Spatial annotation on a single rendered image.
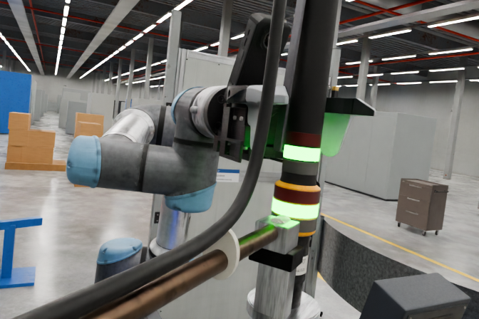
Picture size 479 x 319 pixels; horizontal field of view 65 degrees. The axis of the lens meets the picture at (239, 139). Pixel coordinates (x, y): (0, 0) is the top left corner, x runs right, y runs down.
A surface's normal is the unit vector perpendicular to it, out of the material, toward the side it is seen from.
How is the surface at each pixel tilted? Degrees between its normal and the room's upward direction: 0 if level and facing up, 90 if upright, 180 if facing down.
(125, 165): 81
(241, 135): 90
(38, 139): 90
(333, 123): 94
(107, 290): 54
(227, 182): 90
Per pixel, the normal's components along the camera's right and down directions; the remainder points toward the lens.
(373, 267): -0.90, -0.07
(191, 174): 0.18, 0.06
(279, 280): -0.47, 0.00
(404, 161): 0.44, 0.10
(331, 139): -0.71, 0.03
